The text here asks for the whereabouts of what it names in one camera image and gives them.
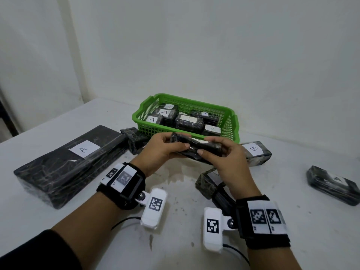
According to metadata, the person's left hand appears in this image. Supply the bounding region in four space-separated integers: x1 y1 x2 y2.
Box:
130 132 192 177

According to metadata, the person's right hand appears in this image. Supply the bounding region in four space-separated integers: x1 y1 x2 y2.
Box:
196 136 261 201

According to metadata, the black packet labelled A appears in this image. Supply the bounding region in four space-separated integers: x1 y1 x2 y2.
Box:
154 108 178 126

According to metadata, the green plastic mesh basket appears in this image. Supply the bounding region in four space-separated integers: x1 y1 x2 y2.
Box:
131 93 240 144

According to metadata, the long black packet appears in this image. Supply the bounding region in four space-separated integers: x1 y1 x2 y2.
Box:
190 110 220 124

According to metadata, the black packet placed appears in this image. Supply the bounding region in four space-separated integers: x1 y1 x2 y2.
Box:
306 165 360 207

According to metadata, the pile of black packets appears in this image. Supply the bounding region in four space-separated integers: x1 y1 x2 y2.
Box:
13 125 273 218

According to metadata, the person's left forearm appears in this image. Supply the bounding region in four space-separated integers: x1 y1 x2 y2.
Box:
0 191 133 270

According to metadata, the black left wristband with markers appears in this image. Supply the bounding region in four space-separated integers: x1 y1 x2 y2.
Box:
96 162 147 210

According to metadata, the black wristband with markers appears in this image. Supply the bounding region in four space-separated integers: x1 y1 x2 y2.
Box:
96 162 147 210
235 195 291 250

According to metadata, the black right wristband with markers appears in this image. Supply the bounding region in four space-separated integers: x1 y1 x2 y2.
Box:
235 195 291 250

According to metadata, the black packet labelled B near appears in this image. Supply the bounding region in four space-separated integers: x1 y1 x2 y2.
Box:
222 243 250 266

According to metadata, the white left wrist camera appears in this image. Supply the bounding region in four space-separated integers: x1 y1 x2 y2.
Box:
134 188 168 230

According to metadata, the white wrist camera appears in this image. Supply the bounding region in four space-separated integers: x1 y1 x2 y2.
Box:
134 188 168 230
203 207 237 253

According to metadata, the black left camera cable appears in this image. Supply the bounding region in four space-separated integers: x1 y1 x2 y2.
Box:
111 217 141 231

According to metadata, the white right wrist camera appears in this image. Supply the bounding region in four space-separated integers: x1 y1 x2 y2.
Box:
203 207 237 253

